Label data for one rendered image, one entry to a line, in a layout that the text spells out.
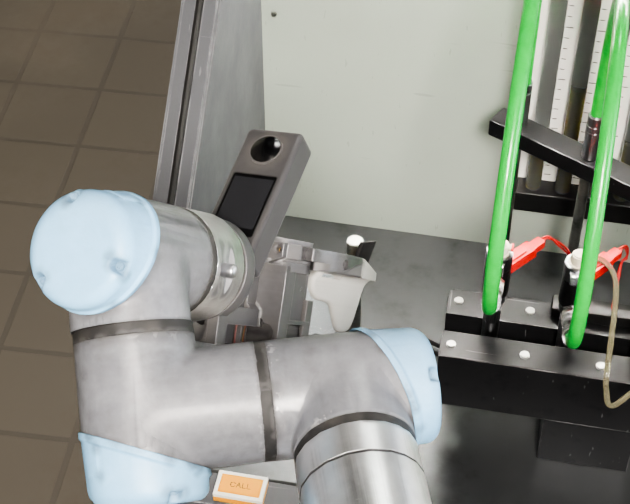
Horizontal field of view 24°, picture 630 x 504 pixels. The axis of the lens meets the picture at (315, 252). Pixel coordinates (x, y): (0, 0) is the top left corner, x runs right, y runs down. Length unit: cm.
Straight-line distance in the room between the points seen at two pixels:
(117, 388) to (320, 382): 12
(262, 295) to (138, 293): 19
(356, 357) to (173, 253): 13
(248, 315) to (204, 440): 18
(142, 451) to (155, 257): 11
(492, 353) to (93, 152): 186
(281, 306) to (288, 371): 17
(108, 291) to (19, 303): 212
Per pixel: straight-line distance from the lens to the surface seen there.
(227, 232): 97
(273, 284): 104
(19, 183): 324
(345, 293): 112
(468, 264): 185
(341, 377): 87
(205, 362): 88
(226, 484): 146
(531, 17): 127
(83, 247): 87
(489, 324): 156
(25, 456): 273
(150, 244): 87
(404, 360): 88
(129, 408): 87
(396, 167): 181
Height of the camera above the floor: 215
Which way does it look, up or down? 45 degrees down
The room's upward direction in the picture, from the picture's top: straight up
